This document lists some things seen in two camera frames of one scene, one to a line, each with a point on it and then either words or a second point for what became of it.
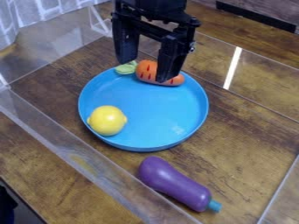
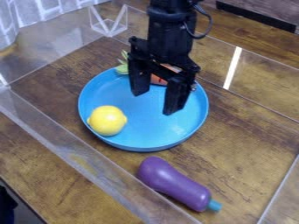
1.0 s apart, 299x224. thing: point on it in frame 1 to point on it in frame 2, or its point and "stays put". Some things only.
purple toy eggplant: (185, 191) stays put
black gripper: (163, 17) to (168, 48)
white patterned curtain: (21, 12) stays put
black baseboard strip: (256, 16) stays put
